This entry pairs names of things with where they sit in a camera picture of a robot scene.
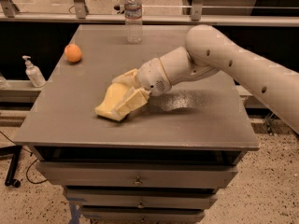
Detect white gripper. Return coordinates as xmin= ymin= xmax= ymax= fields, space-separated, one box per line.
xmin=111 ymin=58 xmax=171 ymax=120

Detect yellow sponge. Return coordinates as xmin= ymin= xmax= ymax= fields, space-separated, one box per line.
xmin=95 ymin=83 xmax=131 ymax=120

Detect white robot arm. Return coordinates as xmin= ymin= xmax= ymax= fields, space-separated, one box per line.
xmin=113 ymin=25 xmax=299 ymax=133

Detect orange fruit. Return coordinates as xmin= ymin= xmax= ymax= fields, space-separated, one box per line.
xmin=64 ymin=44 xmax=82 ymax=63

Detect grey drawer cabinet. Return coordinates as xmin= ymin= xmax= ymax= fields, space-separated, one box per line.
xmin=12 ymin=23 xmax=261 ymax=224

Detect clear plastic water bottle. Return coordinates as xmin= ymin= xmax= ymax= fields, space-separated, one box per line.
xmin=124 ymin=0 xmax=143 ymax=44

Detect white pump soap bottle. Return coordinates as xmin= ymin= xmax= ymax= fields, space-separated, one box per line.
xmin=22 ymin=55 xmax=46 ymax=88

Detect top grey drawer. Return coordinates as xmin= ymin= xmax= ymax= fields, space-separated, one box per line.
xmin=36 ymin=161 xmax=237 ymax=189

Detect grey drawer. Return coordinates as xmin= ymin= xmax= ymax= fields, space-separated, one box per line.
xmin=64 ymin=189 xmax=217 ymax=209
xmin=36 ymin=161 xmax=237 ymax=189
xmin=81 ymin=207 xmax=205 ymax=223

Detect middle grey drawer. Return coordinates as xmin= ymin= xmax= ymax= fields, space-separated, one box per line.
xmin=64 ymin=189 xmax=217 ymax=209

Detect bottom grey drawer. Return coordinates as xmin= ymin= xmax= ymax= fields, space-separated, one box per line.
xmin=81 ymin=207 xmax=205 ymax=223

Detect black stand leg with caster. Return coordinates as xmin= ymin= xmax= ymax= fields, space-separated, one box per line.
xmin=0 ymin=146 xmax=21 ymax=188

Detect metal railing frame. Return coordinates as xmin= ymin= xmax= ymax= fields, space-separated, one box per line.
xmin=0 ymin=0 xmax=299 ymax=27

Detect black floor cable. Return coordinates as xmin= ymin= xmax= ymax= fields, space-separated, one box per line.
xmin=0 ymin=130 xmax=49 ymax=186

